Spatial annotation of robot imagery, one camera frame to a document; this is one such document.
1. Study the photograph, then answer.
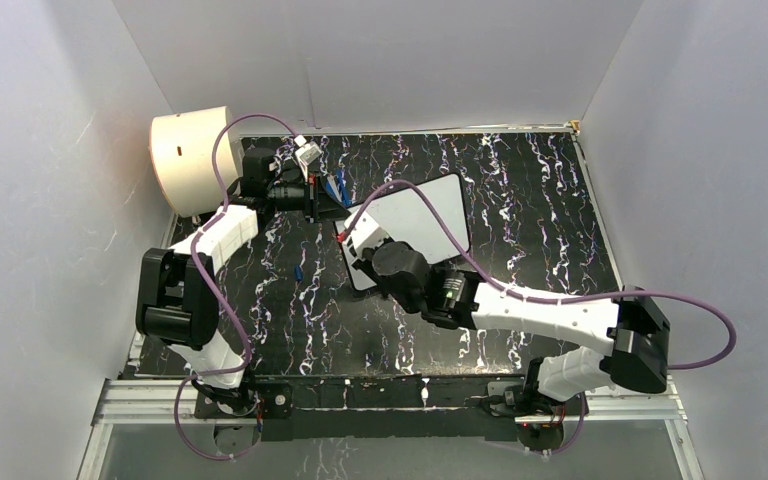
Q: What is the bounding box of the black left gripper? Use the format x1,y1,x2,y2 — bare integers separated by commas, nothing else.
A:
268,171,353,225

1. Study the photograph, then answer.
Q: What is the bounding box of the black framed whiteboard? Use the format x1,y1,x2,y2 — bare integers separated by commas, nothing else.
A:
340,173,471,292

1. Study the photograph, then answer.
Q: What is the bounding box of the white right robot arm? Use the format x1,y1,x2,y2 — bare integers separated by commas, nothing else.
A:
346,238,670,414

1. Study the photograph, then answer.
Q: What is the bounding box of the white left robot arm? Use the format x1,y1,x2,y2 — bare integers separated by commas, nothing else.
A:
135,142,348,416

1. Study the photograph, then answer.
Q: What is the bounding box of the cream cylindrical drum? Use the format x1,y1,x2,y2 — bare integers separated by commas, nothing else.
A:
149,106,242,217

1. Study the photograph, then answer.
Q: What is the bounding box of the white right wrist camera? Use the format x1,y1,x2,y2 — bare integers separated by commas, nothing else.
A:
344,212,390,252

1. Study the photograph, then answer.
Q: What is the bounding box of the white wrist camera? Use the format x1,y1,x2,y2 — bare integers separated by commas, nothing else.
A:
293,135,322,168
344,212,390,252

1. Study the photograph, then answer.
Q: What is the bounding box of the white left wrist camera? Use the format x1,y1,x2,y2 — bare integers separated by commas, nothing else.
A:
293,135,322,168

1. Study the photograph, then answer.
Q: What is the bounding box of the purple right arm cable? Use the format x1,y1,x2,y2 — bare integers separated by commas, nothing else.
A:
340,180,738,458

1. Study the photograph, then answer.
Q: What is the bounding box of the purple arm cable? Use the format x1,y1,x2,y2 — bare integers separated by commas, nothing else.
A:
173,113,306,462
340,180,738,458

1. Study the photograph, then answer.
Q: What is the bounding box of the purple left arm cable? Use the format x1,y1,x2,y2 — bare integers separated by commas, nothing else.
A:
173,113,306,462

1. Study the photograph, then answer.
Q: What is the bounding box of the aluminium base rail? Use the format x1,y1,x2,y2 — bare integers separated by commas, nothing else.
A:
79,376,703,479

